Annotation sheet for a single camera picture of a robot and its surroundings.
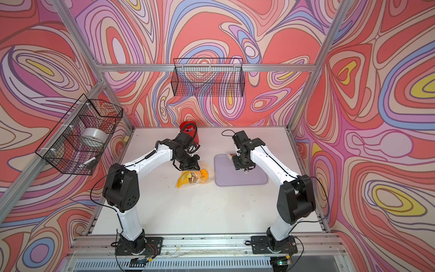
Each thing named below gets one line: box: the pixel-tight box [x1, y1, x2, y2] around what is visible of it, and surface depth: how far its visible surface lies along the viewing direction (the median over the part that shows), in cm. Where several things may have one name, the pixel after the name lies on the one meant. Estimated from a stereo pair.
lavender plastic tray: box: [214, 153, 269, 187], surface depth 95 cm
